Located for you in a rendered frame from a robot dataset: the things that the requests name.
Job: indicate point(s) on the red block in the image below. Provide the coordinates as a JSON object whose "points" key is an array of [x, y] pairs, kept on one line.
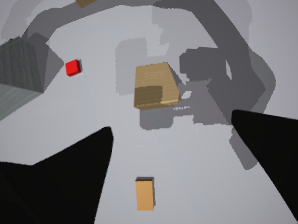
{"points": [[73, 67]]}

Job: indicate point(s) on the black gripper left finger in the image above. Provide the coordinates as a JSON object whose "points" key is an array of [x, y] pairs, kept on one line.
{"points": [[66, 187]]}

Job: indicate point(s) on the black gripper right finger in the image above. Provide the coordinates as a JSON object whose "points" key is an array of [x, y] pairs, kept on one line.
{"points": [[273, 140]]}

